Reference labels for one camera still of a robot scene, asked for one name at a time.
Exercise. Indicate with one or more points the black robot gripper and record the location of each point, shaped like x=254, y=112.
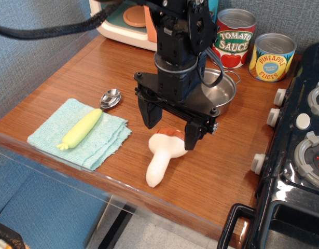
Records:
x=177, y=89

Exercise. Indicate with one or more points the white plush mushroom brown cap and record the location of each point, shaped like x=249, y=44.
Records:
x=165, y=144

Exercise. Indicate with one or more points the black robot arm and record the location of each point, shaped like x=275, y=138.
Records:
x=186, y=32

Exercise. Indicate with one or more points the light blue folded cloth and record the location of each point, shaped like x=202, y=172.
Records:
x=102, y=141

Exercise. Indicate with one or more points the small stainless steel pot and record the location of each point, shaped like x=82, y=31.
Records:
x=222, y=94

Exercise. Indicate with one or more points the toy microwave oven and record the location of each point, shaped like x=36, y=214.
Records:
x=125, y=26

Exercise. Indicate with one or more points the tomato sauce can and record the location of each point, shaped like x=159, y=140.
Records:
x=236, y=30

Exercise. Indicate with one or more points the pineapple slices can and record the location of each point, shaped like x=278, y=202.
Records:
x=272, y=56

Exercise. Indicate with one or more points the black toy stove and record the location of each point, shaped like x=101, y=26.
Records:
x=286, y=214

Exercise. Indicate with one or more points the orange black object corner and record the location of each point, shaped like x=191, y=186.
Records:
x=10, y=239

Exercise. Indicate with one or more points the spoon with yellow handle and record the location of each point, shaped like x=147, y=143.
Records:
x=81, y=129

